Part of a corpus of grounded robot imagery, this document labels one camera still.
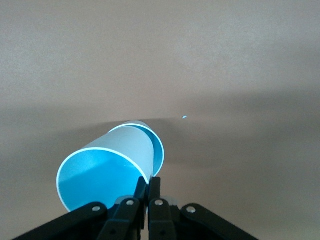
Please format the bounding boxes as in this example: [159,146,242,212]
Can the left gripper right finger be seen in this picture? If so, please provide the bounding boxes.
[147,176,260,240]

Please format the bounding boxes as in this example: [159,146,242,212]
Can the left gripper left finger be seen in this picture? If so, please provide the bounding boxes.
[14,176,149,240]

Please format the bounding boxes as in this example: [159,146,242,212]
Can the light blue plastic cup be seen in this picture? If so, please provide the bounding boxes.
[55,125,155,214]
[107,120,166,179]

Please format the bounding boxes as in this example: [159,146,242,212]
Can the brown table cover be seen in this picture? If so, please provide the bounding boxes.
[0,0,320,240]

